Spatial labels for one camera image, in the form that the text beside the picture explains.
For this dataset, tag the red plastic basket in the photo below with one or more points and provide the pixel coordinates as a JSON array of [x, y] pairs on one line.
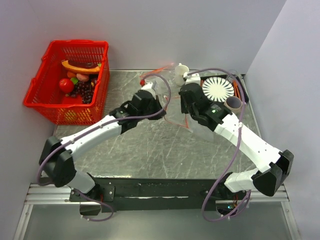
[[45, 96]]

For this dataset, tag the small orange fruit toy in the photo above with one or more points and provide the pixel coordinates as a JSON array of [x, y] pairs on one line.
[[71, 74]]

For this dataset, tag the striped white plate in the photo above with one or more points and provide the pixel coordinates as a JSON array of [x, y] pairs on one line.
[[217, 89]]

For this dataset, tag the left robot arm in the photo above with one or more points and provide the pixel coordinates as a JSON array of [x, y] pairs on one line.
[[58, 155]]

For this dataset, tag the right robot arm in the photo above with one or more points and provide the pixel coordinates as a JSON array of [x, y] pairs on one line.
[[272, 165]]

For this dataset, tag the pink peach toy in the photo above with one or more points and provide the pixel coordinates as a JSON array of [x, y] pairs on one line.
[[82, 77]]

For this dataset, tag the aluminium rail frame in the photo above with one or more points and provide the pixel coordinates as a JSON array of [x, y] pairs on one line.
[[154, 150]]

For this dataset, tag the purple grapes toy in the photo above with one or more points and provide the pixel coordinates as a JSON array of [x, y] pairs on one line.
[[84, 89]]

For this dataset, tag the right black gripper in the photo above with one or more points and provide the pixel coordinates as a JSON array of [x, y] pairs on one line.
[[185, 111]]

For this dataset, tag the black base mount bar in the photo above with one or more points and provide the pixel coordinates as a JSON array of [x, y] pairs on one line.
[[111, 195]]

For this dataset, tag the white mug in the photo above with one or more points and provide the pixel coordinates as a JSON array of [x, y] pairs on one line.
[[179, 72]]

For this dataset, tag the orange plastic spoon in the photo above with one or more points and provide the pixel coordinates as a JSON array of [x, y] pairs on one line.
[[236, 90]]

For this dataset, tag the green leaf toy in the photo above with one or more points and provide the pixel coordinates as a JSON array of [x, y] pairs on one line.
[[74, 80]]

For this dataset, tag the orange papaya slice toy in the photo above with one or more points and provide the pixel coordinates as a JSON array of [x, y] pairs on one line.
[[81, 67]]

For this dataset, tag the black tray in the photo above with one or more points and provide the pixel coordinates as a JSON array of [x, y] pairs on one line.
[[240, 85]]

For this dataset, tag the clear zip bag orange zipper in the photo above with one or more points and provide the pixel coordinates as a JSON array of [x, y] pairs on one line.
[[174, 115]]

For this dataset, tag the clear drinking glass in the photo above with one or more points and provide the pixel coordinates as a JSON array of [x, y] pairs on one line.
[[232, 74]]

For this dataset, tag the beige mug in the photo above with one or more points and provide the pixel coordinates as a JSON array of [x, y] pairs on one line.
[[234, 104]]

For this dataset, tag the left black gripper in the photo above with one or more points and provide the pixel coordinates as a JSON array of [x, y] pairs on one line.
[[155, 102]]

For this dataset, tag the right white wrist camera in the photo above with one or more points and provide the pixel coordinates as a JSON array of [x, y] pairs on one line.
[[193, 78]]

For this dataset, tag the red apple toy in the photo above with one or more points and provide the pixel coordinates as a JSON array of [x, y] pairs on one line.
[[66, 85]]

